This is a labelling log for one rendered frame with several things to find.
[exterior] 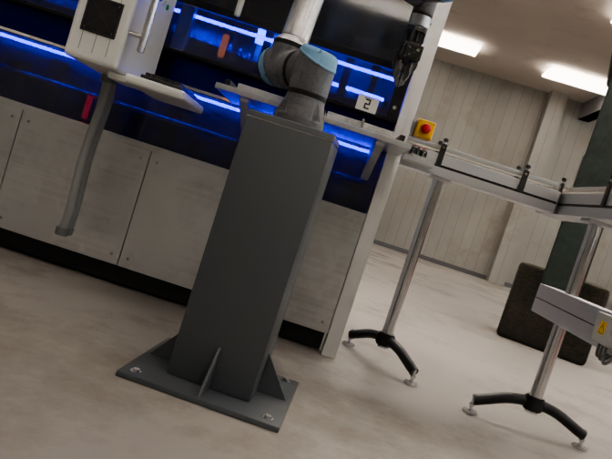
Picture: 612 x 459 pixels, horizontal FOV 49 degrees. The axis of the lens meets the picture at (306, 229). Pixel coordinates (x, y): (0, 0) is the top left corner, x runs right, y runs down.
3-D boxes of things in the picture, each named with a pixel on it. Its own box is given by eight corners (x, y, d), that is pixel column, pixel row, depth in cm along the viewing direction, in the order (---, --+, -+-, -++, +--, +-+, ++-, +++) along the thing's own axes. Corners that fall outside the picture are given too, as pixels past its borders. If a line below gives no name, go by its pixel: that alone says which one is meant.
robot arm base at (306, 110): (320, 131, 184) (331, 96, 184) (268, 115, 186) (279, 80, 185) (323, 137, 200) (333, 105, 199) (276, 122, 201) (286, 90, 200)
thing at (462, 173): (397, 162, 275) (409, 126, 274) (392, 164, 291) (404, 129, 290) (555, 213, 274) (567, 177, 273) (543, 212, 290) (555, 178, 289)
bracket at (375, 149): (360, 178, 267) (370, 147, 266) (367, 180, 267) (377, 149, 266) (364, 176, 233) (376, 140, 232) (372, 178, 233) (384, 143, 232)
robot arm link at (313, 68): (306, 88, 184) (321, 41, 183) (276, 84, 193) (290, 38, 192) (335, 102, 192) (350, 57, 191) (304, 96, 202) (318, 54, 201)
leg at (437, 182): (372, 341, 292) (427, 174, 287) (391, 348, 292) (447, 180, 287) (373, 346, 283) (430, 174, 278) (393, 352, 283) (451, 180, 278)
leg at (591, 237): (515, 404, 259) (580, 217, 255) (537, 412, 259) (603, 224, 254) (522, 412, 250) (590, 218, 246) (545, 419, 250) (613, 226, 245)
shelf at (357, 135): (234, 105, 275) (235, 100, 275) (395, 157, 274) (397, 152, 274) (214, 86, 227) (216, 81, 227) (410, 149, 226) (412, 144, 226)
